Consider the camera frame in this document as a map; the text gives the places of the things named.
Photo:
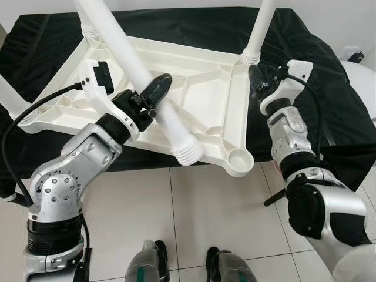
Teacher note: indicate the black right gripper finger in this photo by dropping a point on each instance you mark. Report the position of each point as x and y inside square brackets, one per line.
[256, 77]

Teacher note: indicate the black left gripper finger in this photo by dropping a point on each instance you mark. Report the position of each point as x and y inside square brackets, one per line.
[157, 89]

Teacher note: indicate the white plastic table top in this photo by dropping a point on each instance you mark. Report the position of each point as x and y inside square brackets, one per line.
[211, 88]

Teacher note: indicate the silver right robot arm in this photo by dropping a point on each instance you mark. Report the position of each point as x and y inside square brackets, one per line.
[294, 141]

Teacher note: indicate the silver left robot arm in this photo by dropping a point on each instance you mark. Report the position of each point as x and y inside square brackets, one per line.
[70, 170]

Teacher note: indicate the black tablecloth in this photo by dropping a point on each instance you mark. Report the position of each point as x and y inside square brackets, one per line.
[329, 76]

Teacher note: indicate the white round appliance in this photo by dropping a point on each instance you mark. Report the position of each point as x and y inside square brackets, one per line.
[363, 79]

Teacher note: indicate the grey robot right leg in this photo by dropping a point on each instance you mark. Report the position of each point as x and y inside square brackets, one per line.
[232, 269]

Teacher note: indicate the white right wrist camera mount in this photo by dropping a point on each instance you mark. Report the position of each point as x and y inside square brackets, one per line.
[296, 73]

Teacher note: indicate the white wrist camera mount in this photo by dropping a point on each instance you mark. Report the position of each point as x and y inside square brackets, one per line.
[91, 94]
[296, 73]

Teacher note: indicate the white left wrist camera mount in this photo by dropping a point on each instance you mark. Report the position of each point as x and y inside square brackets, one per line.
[91, 94]

